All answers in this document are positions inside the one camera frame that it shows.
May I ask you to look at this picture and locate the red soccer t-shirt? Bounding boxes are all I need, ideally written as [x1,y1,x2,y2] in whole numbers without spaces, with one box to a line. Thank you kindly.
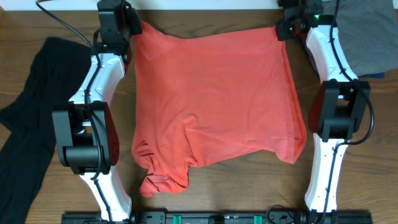
[132,22,307,197]

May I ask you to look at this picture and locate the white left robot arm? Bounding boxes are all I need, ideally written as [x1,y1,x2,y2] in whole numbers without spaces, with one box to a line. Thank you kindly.
[52,0,142,223]

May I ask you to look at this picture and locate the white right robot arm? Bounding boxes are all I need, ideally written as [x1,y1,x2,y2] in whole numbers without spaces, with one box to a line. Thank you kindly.
[275,0,374,221]

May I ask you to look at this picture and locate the grey folded garment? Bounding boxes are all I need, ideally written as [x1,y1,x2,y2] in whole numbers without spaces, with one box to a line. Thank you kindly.
[336,0,397,77]

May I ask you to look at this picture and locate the black garment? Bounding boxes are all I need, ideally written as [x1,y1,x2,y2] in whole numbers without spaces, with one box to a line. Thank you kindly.
[1,37,91,223]

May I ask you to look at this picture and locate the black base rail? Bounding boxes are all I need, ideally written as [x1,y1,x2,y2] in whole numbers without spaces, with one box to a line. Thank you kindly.
[60,205,373,224]

